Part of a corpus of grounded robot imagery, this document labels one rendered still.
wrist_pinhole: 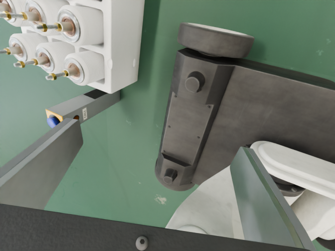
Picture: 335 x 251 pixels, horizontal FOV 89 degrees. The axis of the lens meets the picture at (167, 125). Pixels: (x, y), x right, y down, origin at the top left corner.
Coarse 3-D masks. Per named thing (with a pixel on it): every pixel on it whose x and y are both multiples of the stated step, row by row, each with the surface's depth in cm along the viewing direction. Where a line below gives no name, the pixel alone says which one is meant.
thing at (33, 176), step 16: (64, 128) 9; (80, 128) 11; (32, 144) 8; (48, 144) 8; (64, 144) 9; (80, 144) 11; (16, 160) 7; (32, 160) 7; (48, 160) 8; (64, 160) 9; (0, 176) 6; (16, 176) 6; (32, 176) 7; (48, 176) 8; (0, 192) 6; (16, 192) 6; (32, 192) 7; (48, 192) 8
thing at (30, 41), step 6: (12, 36) 55; (18, 36) 54; (24, 36) 55; (30, 36) 57; (36, 36) 58; (42, 36) 60; (24, 42) 55; (30, 42) 56; (36, 42) 57; (42, 42) 59; (30, 48) 56; (30, 54) 56; (30, 60) 58
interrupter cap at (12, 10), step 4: (0, 0) 49; (4, 0) 49; (8, 0) 48; (8, 4) 49; (12, 4) 48; (12, 8) 49; (0, 12) 52; (12, 12) 50; (8, 20) 52; (12, 20) 51
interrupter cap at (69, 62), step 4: (68, 60) 50; (72, 60) 50; (76, 60) 49; (64, 64) 51; (68, 64) 51; (72, 64) 51; (76, 64) 50; (80, 64) 49; (64, 68) 52; (76, 68) 51; (80, 68) 50; (80, 72) 51; (72, 76) 53; (76, 76) 52; (80, 76) 51; (84, 76) 51; (72, 80) 53; (76, 80) 53; (80, 80) 52
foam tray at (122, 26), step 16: (80, 0) 48; (96, 0) 46; (112, 0) 45; (128, 0) 51; (144, 0) 58; (112, 16) 47; (128, 16) 53; (32, 32) 63; (112, 32) 49; (128, 32) 56; (80, 48) 56; (96, 48) 53; (112, 48) 52; (128, 48) 59; (112, 64) 55; (128, 64) 63; (112, 80) 58; (128, 80) 67
